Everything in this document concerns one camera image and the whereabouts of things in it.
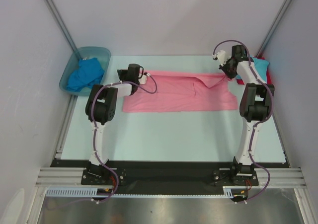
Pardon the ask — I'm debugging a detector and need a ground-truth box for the pink t shirt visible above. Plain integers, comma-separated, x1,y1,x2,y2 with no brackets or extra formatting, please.
123,71,238,113

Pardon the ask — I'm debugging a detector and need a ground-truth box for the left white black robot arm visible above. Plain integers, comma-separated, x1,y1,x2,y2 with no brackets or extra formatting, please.
85,64,145,184

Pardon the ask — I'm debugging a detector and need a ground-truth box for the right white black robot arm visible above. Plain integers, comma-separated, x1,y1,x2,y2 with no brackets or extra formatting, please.
214,45,275,185

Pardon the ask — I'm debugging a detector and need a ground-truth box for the teal folded t shirt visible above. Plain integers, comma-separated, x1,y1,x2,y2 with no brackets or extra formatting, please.
251,57,272,84

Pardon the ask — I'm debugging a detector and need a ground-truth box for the blue crumpled t shirt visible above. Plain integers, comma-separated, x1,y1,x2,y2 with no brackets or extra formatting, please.
66,58,105,92

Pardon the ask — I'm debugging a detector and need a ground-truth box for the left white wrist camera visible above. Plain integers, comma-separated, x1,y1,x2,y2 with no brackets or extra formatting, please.
139,73,151,85

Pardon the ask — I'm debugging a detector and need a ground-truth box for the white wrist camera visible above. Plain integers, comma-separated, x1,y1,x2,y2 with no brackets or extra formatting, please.
139,73,151,85
213,50,231,65

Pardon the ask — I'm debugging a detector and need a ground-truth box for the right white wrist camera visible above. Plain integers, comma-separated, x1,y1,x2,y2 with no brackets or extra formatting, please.
213,50,231,65

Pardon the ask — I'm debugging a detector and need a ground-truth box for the right aluminium corner post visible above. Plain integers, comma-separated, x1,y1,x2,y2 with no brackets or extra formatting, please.
256,0,293,57

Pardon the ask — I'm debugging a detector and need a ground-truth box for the aluminium corner post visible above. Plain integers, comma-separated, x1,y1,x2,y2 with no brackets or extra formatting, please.
43,0,77,52
256,0,293,57

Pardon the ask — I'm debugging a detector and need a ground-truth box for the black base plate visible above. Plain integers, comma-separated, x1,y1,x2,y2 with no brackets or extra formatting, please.
49,159,291,195

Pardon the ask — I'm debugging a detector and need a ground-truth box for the front aluminium rail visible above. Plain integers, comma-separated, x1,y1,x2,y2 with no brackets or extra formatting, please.
35,167,307,188

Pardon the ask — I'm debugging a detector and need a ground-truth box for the left slotted cable duct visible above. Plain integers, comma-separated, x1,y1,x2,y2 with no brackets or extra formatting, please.
46,187,113,198

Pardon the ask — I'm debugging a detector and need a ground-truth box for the slotted cable duct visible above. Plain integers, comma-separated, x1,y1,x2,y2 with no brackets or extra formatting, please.
46,187,113,198
223,186,250,199

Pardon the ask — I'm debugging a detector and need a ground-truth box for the left aluminium corner post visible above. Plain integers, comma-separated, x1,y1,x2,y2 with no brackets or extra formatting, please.
43,0,77,52

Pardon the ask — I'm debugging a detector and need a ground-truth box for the right slotted cable duct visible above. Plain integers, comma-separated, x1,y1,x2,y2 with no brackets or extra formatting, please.
223,186,250,199

